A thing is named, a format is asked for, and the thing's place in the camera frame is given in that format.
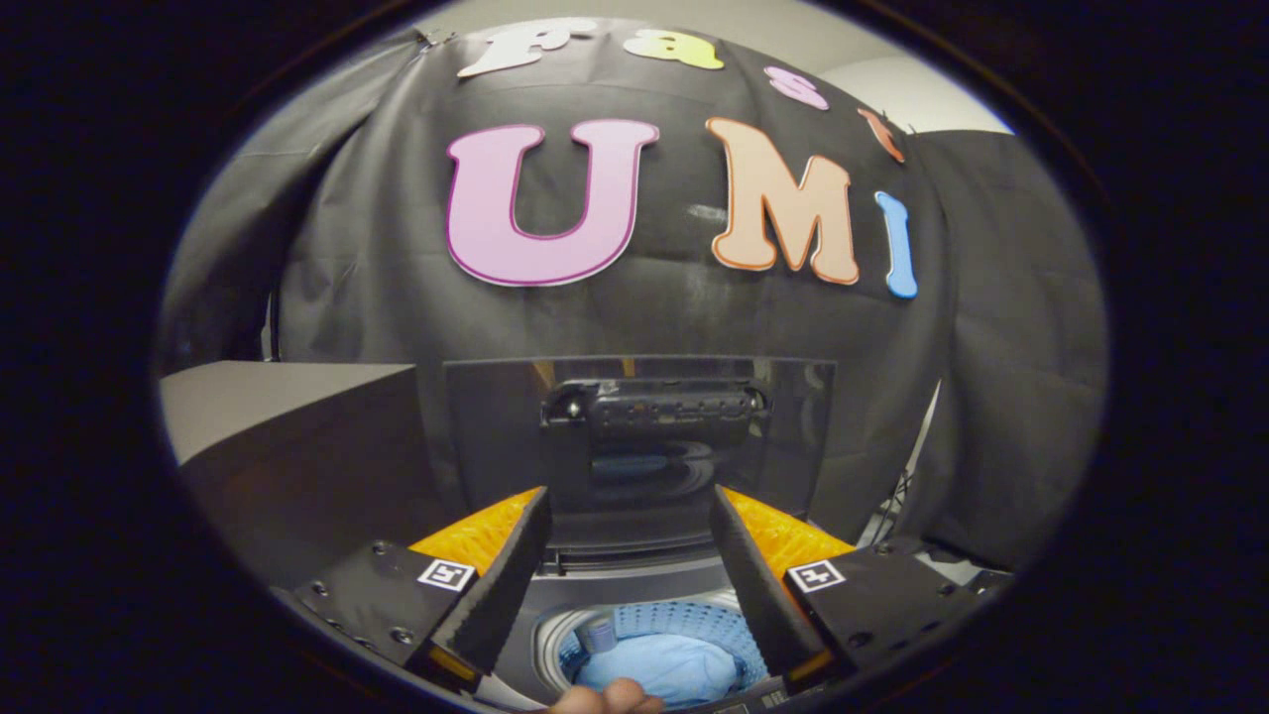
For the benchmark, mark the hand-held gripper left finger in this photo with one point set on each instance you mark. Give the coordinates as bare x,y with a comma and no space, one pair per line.
511,585

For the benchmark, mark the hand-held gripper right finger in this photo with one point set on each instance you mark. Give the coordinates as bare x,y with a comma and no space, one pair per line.
755,585

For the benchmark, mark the light blue shirt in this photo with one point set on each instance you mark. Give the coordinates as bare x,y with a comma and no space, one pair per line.
674,664

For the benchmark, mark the dark glass washing machine lid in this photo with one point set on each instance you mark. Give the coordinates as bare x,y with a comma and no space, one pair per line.
496,436

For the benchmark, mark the black backdrop cloth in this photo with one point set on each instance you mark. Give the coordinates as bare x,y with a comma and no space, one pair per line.
654,317

